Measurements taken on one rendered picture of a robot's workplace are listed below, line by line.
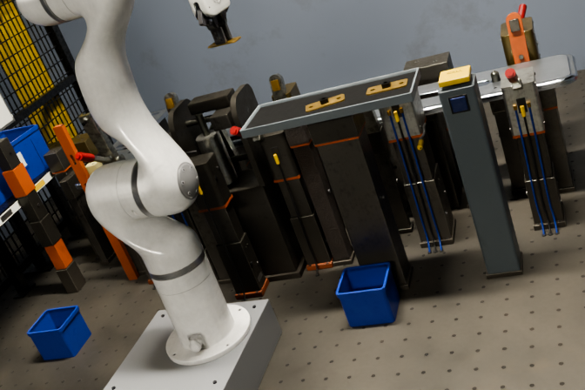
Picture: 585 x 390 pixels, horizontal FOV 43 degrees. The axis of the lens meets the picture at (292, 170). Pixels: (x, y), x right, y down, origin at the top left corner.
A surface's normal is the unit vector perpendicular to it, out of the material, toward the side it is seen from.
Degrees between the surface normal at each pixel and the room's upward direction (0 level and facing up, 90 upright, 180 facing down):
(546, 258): 0
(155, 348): 1
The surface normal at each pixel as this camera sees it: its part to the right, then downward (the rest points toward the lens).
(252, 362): 0.91, -0.17
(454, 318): -0.32, -0.86
